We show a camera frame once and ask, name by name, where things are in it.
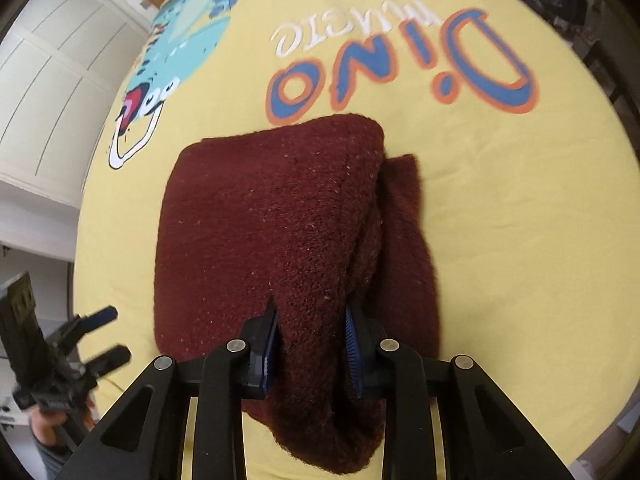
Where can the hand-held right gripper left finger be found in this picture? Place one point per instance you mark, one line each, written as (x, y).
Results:
(269, 360)

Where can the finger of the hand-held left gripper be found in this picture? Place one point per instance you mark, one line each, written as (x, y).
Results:
(90, 322)
(111, 358)

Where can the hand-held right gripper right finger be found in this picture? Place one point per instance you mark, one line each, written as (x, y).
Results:
(353, 351)

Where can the maroon knit sweater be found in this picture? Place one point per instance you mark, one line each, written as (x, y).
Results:
(260, 220)

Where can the white wardrobe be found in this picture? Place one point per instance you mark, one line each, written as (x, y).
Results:
(60, 85)

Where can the yellow printed blanket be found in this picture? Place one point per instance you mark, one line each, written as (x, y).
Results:
(500, 210)

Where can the person's left hand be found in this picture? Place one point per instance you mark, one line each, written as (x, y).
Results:
(47, 422)

